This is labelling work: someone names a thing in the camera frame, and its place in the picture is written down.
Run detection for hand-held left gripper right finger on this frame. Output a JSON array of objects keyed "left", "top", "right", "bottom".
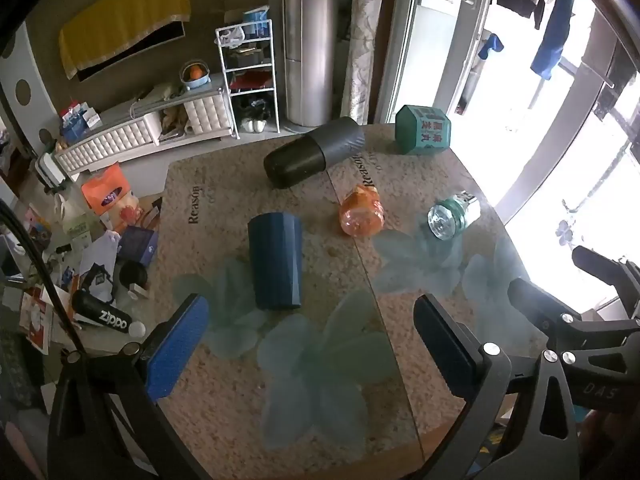
[{"left": 413, "top": 294, "right": 582, "bottom": 480}]

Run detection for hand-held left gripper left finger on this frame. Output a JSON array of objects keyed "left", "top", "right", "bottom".
[{"left": 47, "top": 294, "right": 211, "bottom": 480}]

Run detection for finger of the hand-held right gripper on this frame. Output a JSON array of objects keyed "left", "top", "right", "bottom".
[
  {"left": 507, "top": 277, "right": 640, "bottom": 357},
  {"left": 571, "top": 245, "right": 640, "bottom": 318}
]

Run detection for dark blue cup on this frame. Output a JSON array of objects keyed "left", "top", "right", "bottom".
[{"left": 247, "top": 212, "right": 304, "bottom": 311}]

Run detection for black mug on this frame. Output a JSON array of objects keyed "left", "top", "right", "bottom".
[{"left": 117, "top": 261, "right": 150, "bottom": 295}]

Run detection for black cylindrical case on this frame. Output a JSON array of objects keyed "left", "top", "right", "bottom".
[{"left": 71, "top": 289, "right": 134, "bottom": 331}]

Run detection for dark blue box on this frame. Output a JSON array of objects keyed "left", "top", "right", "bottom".
[{"left": 117, "top": 225, "right": 160, "bottom": 269}]

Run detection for clear glass jar silver lid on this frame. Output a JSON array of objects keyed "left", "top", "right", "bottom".
[{"left": 427, "top": 190, "right": 482, "bottom": 241}]

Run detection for orange plastic bottle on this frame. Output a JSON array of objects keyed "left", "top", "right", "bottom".
[{"left": 338, "top": 184, "right": 386, "bottom": 237}]

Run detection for orange snack packet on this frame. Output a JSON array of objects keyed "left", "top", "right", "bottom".
[{"left": 81, "top": 162, "right": 139, "bottom": 234}]

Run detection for white tufted cabinet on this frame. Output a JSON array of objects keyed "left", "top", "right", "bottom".
[{"left": 52, "top": 72, "right": 235, "bottom": 177}]

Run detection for green octagonal box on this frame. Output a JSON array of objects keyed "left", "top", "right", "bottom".
[{"left": 394, "top": 104, "right": 453, "bottom": 156}]

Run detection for grey and black thermos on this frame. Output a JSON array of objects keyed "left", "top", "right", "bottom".
[{"left": 263, "top": 116, "right": 366, "bottom": 190}]

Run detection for blue tissue packs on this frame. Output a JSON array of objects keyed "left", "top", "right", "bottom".
[{"left": 60, "top": 102, "right": 104, "bottom": 144}]

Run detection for blue hanging garment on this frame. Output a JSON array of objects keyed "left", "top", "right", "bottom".
[{"left": 529, "top": 0, "right": 577, "bottom": 82}]

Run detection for small blue hanging cloth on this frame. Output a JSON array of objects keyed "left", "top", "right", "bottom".
[{"left": 477, "top": 32, "right": 504, "bottom": 61}]

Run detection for blue fruit basket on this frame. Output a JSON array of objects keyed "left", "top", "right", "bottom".
[{"left": 179, "top": 60, "right": 210, "bottom": 92}]

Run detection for black television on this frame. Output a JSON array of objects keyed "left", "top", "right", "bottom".
[{"left": 75, "top": 19, "right": 186, "bottom": 82}]

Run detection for patterned curtain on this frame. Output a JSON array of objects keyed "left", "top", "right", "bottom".
[{"left": 341, "top": 0, "right": 391, "bottom": 126}]

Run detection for silver column air conditioner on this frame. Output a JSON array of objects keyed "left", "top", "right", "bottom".
[{"left": 282, "top": 0, "right": 335, "bottom": 129}]

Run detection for yellow cloth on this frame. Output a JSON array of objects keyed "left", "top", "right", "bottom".
[{"left": 58, "top": 0, "right": 192, "bottom": 81}]

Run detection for black cable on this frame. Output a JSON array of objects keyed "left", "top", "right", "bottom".
[{"left": 0, "top": 199, "right": 92, "bottom": 361}]

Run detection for white wire rack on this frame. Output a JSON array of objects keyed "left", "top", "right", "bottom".
[{"left": 215, "top": 18, "right": 281, "bottom": 140}]

